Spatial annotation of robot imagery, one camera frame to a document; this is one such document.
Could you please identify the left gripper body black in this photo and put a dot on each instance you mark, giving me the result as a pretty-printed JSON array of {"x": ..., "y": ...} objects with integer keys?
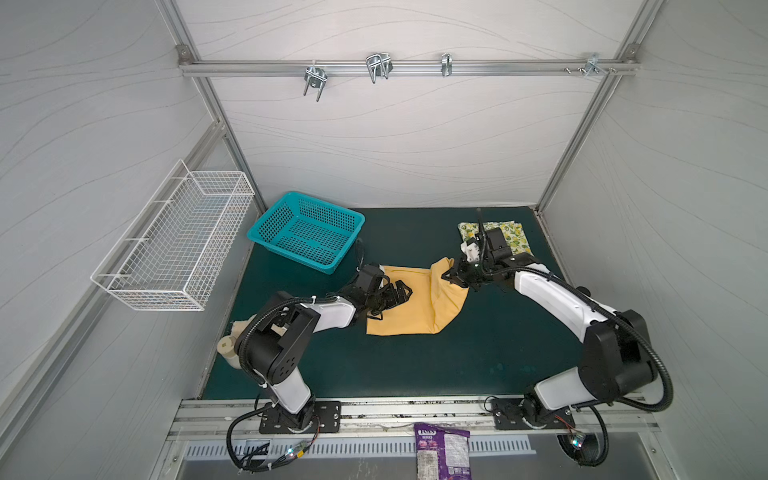
[{"x": 383, "y": 300}]

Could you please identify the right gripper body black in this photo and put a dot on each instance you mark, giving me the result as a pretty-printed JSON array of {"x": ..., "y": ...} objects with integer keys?
[{"x": 466, "y": 274}]

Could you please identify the tan yellow skirt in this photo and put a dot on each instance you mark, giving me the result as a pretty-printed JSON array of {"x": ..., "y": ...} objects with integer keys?
[{"x": 433, "y": 304}]

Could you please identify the lemon print skirt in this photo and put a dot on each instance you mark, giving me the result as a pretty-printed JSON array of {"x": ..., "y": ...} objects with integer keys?
[{"x": 512, "y": 231}]

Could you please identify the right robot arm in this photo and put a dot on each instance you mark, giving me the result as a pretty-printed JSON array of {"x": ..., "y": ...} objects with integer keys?
[{"x": 618, "y": 362}]

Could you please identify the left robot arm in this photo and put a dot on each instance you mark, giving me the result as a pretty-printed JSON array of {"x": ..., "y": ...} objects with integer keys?
[{"x": 272, "y": 344}]

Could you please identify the green table mat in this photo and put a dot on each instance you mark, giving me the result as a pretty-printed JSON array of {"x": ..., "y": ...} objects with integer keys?
[{"x": 500, "y": 343}]

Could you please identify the teal plastic basket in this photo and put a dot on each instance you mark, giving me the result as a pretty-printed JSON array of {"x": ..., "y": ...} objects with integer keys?
[{"x": 308, "y": 231}]

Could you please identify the beige knit glove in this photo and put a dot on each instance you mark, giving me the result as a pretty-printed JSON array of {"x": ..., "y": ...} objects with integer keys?
[{"x": 238, "y": 328}]

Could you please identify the cream bottle left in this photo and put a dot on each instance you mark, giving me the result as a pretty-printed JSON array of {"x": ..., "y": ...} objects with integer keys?
[{"x": 226, "y": 348}]

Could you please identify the purple snack bag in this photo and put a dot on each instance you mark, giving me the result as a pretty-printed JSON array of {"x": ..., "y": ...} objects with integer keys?
[{"x": 442, "y": 453}]

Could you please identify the small metal hook clamp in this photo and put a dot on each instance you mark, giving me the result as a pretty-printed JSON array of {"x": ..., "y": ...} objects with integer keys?
[{"x": 446, "y": 65}]

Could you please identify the metal u-bolt clamp middle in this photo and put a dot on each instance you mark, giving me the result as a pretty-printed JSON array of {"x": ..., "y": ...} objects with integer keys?
[{"x": 379, "y": 65}]

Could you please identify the metal u-bolt clamp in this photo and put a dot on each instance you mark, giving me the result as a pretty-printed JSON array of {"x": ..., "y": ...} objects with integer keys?
[
  {"x": 379, "y": 65},
  {"x": 316, "y": 79}
]

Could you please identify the metal u-bolt clamp left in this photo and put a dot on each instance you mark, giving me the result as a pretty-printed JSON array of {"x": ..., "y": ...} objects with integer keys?
[{"x": 316, "y": 79}]

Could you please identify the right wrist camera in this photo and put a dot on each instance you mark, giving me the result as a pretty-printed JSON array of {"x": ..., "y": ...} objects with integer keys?
[{"x": 471, "y": 250}]

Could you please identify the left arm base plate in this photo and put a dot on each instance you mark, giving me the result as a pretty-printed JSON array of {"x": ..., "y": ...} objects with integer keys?
[{"x": 315, "y": 416}]

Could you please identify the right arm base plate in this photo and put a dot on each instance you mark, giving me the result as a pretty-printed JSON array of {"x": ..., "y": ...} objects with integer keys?
[{"x": 510, "y": 414}]

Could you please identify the aluminium front rail frame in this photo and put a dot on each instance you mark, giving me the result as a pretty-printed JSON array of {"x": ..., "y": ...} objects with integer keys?
[{"x": 393, "y": 416}]

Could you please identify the aluminium crossbar rail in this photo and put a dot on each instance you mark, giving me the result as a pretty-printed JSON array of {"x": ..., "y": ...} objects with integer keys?
[{"x": 401, "y": 68}]

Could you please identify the white wire basket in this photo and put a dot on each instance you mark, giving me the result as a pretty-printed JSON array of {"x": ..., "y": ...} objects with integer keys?
[{"x": 172, "y": 253}]

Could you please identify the metal bracket right end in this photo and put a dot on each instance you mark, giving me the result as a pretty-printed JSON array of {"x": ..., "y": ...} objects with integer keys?
[{"x": 591, "y": 68}]

